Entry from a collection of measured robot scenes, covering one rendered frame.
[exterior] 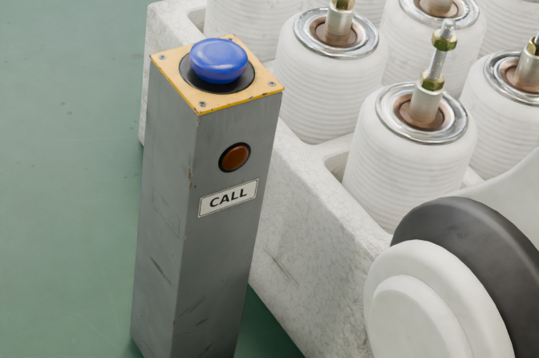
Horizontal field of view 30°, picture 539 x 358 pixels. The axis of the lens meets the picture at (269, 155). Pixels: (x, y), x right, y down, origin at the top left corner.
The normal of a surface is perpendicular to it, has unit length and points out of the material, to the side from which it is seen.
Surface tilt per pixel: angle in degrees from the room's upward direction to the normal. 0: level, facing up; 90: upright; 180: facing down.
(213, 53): 0
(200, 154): 90
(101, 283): 0
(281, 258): 90
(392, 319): 90
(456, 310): 90
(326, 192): 0
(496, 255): 45
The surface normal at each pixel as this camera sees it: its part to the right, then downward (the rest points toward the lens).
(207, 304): 0.54, 0.62
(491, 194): -0.85, 0.25
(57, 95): 0.14, -0.74
